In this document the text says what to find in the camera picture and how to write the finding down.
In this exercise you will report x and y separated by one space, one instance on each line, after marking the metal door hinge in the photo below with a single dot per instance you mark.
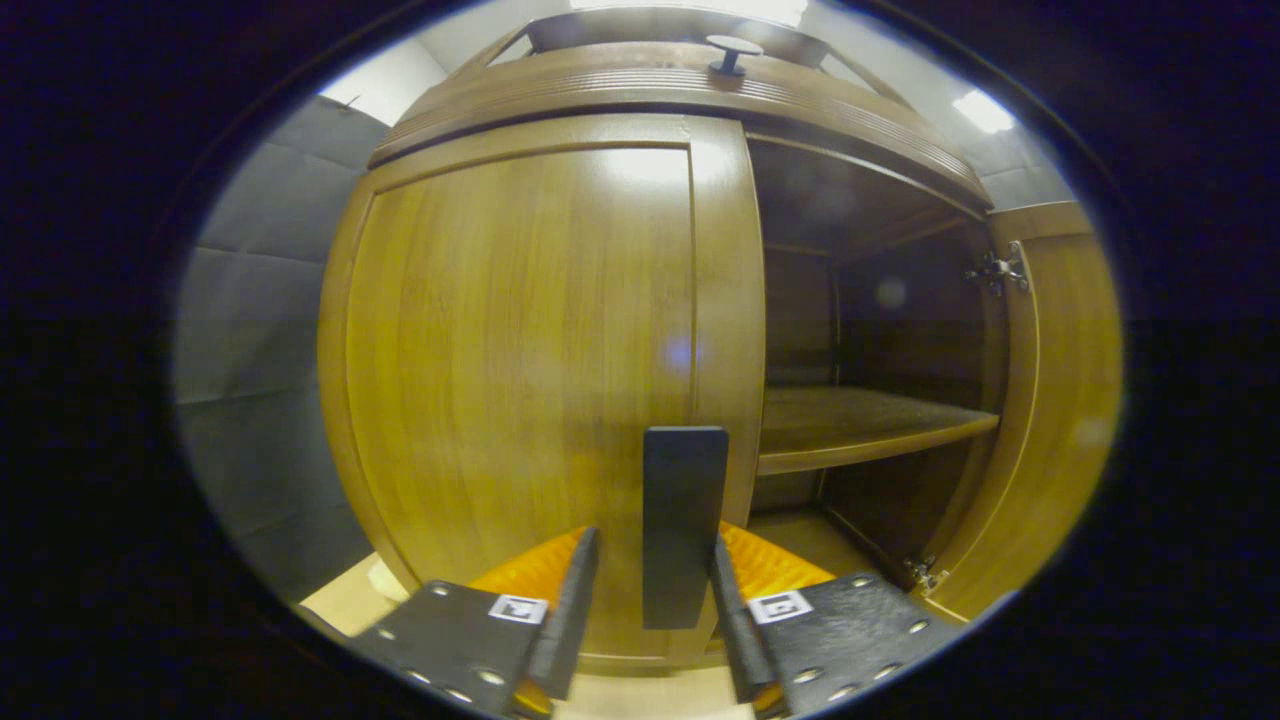
997 270
925 573

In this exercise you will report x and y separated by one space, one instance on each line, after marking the wooden inner shelf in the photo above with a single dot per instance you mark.
850 420

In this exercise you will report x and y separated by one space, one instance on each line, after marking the large ceiling light panel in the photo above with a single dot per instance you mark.
700 8

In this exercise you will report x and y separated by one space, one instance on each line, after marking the small ceiling light panel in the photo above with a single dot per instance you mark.
983 110

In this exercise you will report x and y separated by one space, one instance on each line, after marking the wooden shoe cabinet door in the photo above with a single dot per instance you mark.
1070 400
500 350

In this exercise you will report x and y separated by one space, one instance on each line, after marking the wooden double-door shoe cabinet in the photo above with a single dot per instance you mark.
900 330

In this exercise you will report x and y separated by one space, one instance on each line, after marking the cream round object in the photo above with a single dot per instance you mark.
388 580

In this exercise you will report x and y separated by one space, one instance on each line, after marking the round black drawer knob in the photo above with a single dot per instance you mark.
733 48

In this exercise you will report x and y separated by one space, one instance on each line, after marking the wooden ribbed drawer front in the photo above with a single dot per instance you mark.
600 90

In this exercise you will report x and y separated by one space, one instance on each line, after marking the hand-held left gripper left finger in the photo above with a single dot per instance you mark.
565 620

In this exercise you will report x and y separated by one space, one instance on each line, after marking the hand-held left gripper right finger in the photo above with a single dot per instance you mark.
740 640

